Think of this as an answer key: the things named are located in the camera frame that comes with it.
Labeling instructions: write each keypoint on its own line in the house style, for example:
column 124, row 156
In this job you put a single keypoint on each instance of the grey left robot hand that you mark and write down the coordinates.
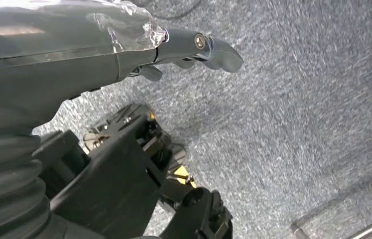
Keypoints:
column 40, row 72

